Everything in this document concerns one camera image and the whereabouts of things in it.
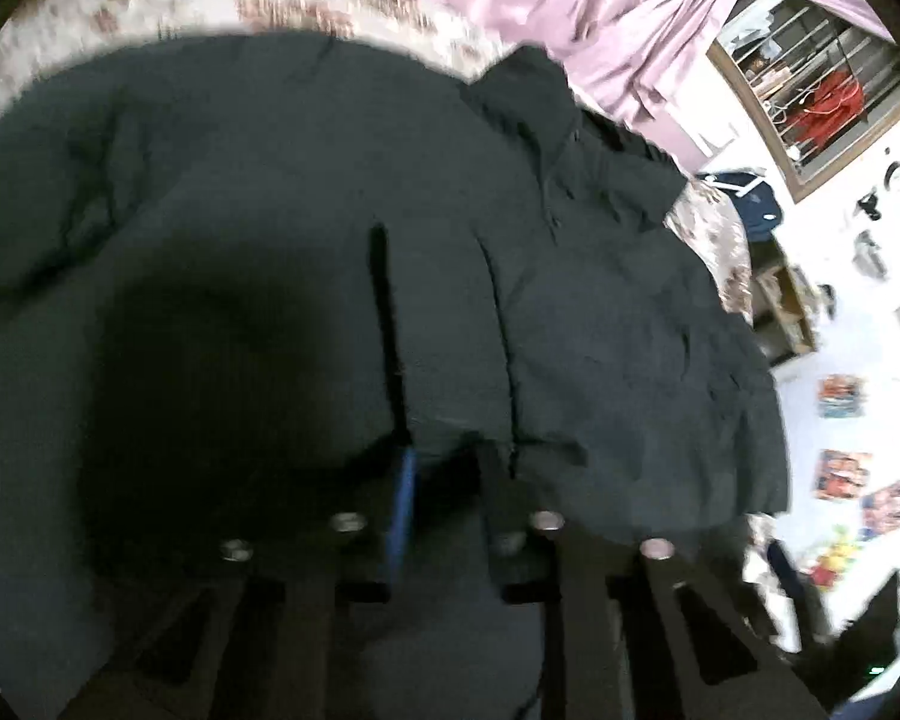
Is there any large black jacket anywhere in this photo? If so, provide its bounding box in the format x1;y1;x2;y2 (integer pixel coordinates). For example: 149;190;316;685
0;32;790;718

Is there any small wooden shelf desk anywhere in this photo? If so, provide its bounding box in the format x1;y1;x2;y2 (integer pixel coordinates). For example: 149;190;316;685
749;236;818;367

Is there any navy blue backpack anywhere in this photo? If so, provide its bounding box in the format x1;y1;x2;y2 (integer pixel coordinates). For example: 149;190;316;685
699;171;784;242

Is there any pink right curtain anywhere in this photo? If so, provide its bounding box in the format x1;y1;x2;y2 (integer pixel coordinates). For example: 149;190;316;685
448;0;896;174

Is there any wooden framed barred window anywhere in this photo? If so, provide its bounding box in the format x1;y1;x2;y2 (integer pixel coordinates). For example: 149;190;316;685
709;0;900;202

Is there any red hanging item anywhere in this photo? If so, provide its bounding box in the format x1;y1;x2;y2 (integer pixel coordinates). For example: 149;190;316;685
787;70;865;149

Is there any cartoon wall poster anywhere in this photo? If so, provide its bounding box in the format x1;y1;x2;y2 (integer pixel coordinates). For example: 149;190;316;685
813;450;871;500

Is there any round wall clock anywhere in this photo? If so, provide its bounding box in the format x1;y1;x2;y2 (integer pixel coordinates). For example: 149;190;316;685
883;161;900;192

